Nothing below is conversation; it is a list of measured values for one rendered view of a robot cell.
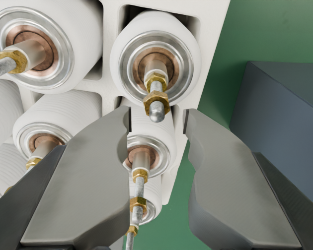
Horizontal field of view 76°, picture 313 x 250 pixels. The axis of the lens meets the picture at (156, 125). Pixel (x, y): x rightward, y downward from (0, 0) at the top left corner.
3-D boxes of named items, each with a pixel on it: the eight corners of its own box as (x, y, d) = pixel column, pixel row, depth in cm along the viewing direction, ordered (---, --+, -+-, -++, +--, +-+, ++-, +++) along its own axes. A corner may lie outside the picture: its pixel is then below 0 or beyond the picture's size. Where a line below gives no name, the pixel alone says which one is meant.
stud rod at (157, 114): (155, 83, 19) (156, 126, 13) (148, 76, 19) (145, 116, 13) (163, 76, 19) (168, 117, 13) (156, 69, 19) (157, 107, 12)
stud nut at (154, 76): (154, 95, 18) (154, 100, 18) (141, 83, 18) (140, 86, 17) (171, 82, 18) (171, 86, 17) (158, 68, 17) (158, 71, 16)
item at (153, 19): (190, 17, 34) (219, 35, 19) (172, 71, 39) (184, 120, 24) (134, -1, 32) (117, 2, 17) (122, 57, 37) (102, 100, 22)
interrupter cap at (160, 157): (105, 165, 28) (104, 168, 27) (126, 124, 24) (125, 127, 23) (154, 181, 30) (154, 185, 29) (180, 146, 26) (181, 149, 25)
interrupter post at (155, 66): (170, 61, 20) (173, 72, 17) (163, 83, 21) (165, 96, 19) (147, 55, 20) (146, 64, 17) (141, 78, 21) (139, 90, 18)
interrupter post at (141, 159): (129, 158, 27) (127, 177, 24) (137, 146, 26) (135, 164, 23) (145, 164, 28) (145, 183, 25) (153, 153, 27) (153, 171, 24)
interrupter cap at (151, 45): (204, 42, 19) (206, 44, 19) (178, 109, 23) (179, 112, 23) (126, 18, 18) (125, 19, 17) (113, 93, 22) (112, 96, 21)
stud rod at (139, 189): (135, 166, 26) (129, 222, 19) (139, 160, 25) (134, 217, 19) (142, 168, 26) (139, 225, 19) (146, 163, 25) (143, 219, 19)
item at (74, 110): (56, 94, 41) (-2, 153, 26) (76, 56, 37) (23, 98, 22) (98, 118, 44) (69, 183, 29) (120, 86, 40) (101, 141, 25)
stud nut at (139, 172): (129, 176, 24) (129, 181, 24) (135, 167, 23) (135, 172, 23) (144, 181, 25) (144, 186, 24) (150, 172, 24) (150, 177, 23)
